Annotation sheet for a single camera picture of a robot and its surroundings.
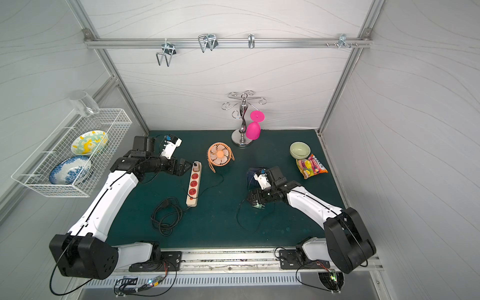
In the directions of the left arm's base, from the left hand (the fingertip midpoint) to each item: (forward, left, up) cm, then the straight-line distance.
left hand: (183, 161), depth 78 cm
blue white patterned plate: (-12, +33, +11) cm, 36 cm away
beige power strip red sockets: (-1, 0, -21) cm, 21 cm away
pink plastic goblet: (+27, -30, -7) cm, 41 cm away
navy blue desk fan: (-5, -30, -9) cm, 32 cm away
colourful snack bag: (+11, -61, -19) cm, 65 cm away
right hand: (-7, -31, -17) cm, 36 cm away
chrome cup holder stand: (+34, -23, -21) cm, 46 cm away
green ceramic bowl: (+24, -58, -20) cm, 66 cm away
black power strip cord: (-15, +10, -22) cm, 28 cm away
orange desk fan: (+15, -12, -14) cm, 24 cm away
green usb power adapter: (-10, -33, -21) cm, 40 cm away
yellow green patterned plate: (0, +33, +11) cm, 35 cm away
